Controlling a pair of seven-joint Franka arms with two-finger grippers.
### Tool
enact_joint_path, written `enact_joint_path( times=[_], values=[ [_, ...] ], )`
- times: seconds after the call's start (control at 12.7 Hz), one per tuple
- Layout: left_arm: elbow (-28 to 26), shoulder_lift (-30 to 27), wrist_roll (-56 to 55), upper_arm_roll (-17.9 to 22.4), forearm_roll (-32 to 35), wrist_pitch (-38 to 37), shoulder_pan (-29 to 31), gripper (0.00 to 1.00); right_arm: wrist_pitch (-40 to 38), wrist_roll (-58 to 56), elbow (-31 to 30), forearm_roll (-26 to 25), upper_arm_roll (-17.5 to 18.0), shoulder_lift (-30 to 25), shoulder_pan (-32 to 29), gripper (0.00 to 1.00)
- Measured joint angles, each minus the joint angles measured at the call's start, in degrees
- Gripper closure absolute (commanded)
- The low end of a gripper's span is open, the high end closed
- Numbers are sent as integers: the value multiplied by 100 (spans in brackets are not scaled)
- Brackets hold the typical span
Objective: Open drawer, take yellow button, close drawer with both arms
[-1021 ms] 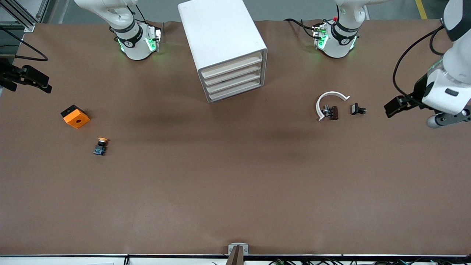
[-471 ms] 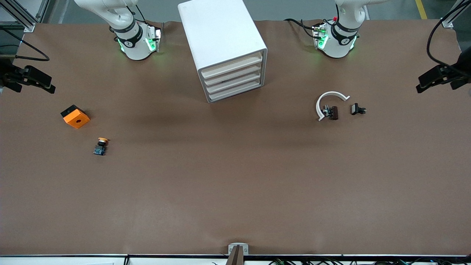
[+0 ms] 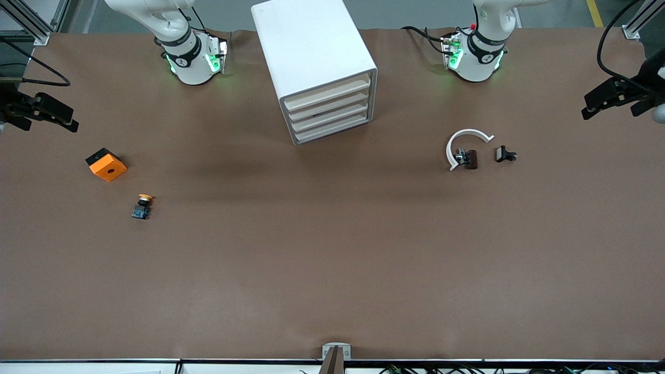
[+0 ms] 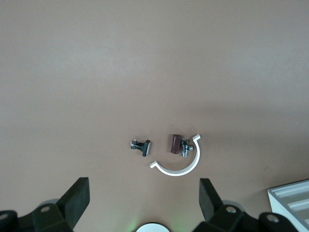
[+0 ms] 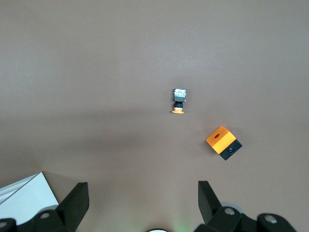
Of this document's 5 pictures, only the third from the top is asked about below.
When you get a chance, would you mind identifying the aluminium profile frame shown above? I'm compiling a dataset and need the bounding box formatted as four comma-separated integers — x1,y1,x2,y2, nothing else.
621,0,656,41
0,0,71,46

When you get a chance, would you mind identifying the black left base cable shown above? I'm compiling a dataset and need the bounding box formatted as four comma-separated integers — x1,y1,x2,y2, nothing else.
401,25,448,56

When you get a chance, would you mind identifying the black base cable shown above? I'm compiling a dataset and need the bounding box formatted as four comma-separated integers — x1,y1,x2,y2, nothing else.
177,4,207,33
401,25,448,56

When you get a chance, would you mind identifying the small silver metal bracket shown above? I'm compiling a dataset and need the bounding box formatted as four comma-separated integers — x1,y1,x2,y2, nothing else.
322,343,352,360

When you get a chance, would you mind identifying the small brown black component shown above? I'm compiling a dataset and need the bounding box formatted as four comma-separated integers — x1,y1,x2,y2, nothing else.
454,148,478,170

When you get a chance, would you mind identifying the orange box with black base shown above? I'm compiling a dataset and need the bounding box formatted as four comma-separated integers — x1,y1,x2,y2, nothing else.
85,148,128,182

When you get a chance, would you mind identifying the white drawer cabinet shell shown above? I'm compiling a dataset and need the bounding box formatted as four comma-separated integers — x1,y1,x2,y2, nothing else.
251,0,378,146

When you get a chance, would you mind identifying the white curved plastic piece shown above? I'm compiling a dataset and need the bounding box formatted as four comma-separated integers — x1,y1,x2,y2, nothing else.
446,128,495,172

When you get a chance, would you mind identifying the yellow mushroom push button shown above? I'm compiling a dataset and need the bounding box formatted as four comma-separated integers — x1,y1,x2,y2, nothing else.
131,194,155,220

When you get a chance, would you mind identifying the black right base cable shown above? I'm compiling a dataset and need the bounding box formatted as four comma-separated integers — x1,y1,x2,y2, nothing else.
177,4,207,33

